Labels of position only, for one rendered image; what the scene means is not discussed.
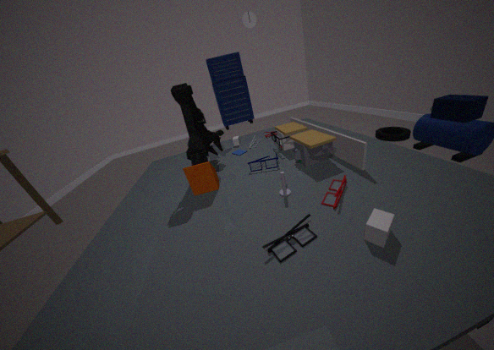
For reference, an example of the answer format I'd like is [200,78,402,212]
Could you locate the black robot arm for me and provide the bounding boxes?
[171,83,208,166]

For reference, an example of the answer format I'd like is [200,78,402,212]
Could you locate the red glasses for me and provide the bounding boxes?
[322,175,347,209]

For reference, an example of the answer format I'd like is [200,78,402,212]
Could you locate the black glasses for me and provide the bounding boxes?
[263,214,317,263]

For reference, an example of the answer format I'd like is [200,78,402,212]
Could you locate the blue flat rectangular panel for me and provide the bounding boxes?
[232,150,247,156]

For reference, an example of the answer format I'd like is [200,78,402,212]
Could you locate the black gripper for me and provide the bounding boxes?
[199,129,224,155]

